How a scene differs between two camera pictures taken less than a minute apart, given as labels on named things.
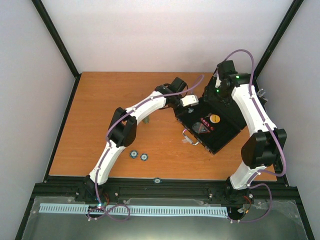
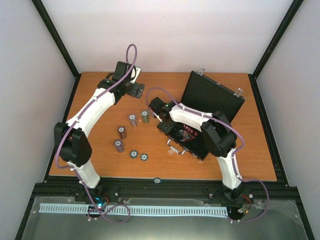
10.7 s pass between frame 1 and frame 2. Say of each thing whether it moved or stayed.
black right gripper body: moved
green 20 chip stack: stayed
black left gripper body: moved
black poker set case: moved
